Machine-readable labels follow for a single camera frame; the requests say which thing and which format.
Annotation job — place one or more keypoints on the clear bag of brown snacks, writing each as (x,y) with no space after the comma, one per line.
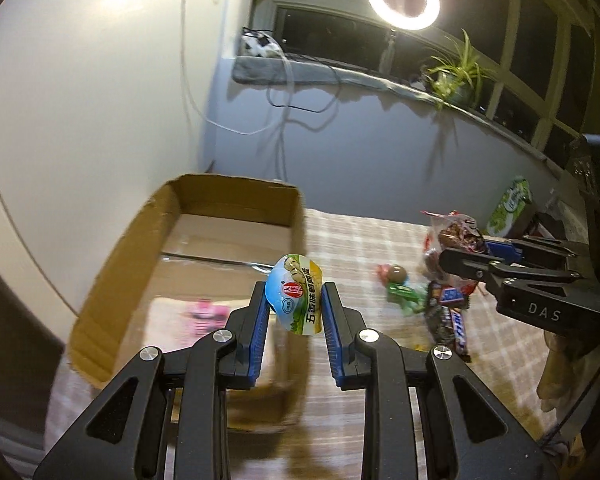
(455,237)

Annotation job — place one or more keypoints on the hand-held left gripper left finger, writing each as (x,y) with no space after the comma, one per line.
(257,332)

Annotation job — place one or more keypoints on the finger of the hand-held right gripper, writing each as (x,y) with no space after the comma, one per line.
(500,249)
(470,265)

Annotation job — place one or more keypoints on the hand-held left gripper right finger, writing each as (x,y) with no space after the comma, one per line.
(331,332)

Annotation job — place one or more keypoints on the cardboard box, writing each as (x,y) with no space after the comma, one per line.
(230,240)

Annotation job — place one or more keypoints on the window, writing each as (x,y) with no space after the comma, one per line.
(330,25)

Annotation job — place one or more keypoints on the green and white bag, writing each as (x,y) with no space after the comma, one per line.
(510,205)

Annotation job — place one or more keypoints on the round blue green snack packet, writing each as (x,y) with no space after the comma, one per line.
(292,295)

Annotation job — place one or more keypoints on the green candy packet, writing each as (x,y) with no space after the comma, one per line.
(405,296)

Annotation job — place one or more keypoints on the round brown candy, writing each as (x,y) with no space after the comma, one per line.
(396,273)

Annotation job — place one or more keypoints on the pink snack packet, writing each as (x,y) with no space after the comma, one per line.
(205,317)

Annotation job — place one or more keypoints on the potted plant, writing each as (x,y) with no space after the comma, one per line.
(452,85)

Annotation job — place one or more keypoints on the white cabinet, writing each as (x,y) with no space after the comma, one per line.
(105,110)

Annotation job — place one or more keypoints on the brown chocolate bar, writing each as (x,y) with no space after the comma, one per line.
(455,331)
(447,294)

